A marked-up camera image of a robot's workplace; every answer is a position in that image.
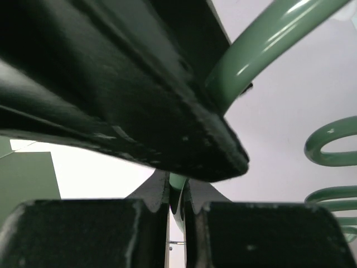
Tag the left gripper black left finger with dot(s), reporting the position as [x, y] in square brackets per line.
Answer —
[129, 232]

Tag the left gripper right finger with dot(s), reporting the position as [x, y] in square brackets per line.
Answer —
[222, 233]

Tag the mint green wavy hanger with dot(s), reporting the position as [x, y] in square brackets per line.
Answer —
[287, 86]

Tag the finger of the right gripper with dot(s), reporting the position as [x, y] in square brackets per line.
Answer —
[122, 78]

